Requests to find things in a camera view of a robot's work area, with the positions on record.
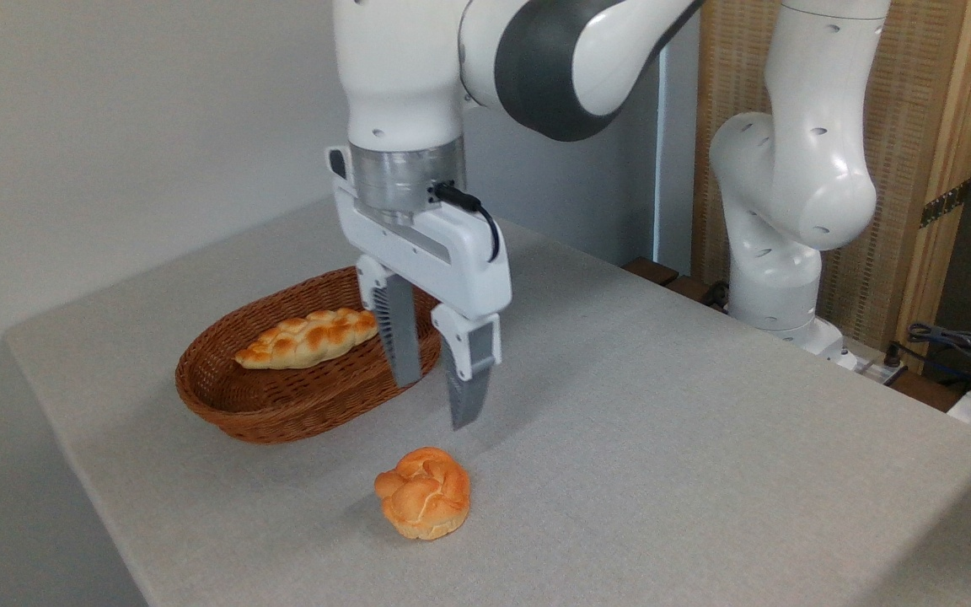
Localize white power strip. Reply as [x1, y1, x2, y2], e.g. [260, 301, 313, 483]
[838, 340, 909, 386]

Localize dark wooden base board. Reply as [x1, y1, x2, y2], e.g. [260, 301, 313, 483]
[623, 257, 729, 314]

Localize tangled dark cables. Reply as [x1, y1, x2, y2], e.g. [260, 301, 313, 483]
[899, 319, 971, 397]

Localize brown wicker oval basket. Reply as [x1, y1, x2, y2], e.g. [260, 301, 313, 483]
[175, 266, 444, 444]

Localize round knotted bread roll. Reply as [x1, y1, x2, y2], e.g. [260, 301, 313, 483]
[374, 447, 471, 540]

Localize wood-framed woven screen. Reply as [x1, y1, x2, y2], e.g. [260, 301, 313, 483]
[692, 0, 971, 372]

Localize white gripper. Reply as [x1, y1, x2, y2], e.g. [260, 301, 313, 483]
[325, 145, 513, 431]

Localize long braided bread loaf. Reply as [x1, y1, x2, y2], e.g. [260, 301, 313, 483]
[234, 308, 379, 370]

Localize grey tablecloth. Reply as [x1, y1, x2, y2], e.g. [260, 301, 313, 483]
[3, 194, 971, 607]

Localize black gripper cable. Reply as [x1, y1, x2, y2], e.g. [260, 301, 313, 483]
[433, 181, 502, 264]

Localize white vertical wall strip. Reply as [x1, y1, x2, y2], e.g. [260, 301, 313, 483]
[652, 34, 665, 264]

